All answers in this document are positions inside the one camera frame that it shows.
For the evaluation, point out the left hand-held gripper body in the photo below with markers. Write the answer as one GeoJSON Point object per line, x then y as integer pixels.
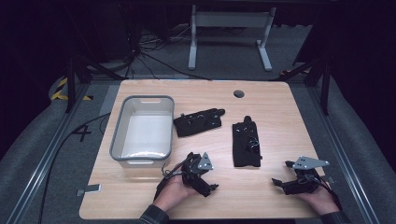
{"type": "Point", "coordinates": [196, 174]}

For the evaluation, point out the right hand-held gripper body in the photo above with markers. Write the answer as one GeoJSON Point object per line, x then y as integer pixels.
{"type": "Point", "coordinates": [303, 183]}

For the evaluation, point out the black glove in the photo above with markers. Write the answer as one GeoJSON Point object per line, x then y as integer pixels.
{"type": "Point", "coordinates": [197, 123]}
{"type": "Point", "coordinates": [244, 146]}

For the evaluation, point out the grey plastic bin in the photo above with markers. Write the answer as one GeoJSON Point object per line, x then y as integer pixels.
{"type": "Point", "coordinates": [146, 132]}

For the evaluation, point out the person's right hand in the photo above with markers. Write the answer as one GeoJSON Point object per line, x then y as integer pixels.
{"type": "Point", "coordinates": [322, 200]}

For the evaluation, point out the person's left hand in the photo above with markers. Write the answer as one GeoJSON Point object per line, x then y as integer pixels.
{"type": "Point", "coordinates": [171, 193]}

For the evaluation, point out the grey tape strip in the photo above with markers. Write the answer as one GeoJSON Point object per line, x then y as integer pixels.
{"type": "Point", "coordinates": [329, 179]}
{"type": "Point", "coordinates": [90, 189]}

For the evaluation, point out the grey table grommet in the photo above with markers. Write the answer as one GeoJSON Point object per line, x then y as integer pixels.
{"type": "Point", "coordinates": [238, 94]}

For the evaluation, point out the black metal stand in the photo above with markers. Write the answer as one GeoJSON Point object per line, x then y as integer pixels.
{"type": "Point", "coordinates": [71, 84]}
{"type": "Point", "coordinates": [325, 87]}

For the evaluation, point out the yellow black hazard tape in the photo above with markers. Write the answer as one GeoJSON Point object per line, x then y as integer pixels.
{"type": "Point", "coordinates": [59, 91]}

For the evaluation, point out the aluminium floor rail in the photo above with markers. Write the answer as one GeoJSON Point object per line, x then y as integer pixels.
{"type": "Point", "coordinates": [46, 155]}
{"type": "Point", "coordinates": [345, 155]}

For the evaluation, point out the white desk frame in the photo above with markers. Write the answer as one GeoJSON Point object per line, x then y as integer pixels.
{"type": "Point", "coordinates": [230, 19]}

